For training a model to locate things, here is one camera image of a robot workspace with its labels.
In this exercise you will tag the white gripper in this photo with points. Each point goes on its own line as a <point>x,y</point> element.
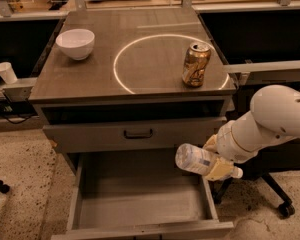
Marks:
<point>227,143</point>

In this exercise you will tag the grey drawer cabinet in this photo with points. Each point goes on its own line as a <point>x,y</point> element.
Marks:
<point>133,73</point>

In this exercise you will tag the open grey lower drawer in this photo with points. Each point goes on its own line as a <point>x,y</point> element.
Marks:
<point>140,195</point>

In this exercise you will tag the black power strip with cable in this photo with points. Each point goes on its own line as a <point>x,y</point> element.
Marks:
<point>15,112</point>

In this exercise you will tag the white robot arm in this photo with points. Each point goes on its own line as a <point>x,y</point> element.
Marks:
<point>273,119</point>

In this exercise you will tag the gold soda can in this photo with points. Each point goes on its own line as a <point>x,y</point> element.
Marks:
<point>196,60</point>

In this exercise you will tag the white paper cup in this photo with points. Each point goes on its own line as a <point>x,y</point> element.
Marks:
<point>7,73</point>

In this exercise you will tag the grey upper drawer with handle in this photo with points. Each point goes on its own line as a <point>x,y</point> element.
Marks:
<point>119,136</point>

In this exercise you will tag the clear plastic water bottle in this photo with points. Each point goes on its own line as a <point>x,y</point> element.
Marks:
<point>198,160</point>

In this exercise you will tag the white ceramic bowl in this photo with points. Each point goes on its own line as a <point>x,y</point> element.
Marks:
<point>77,44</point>

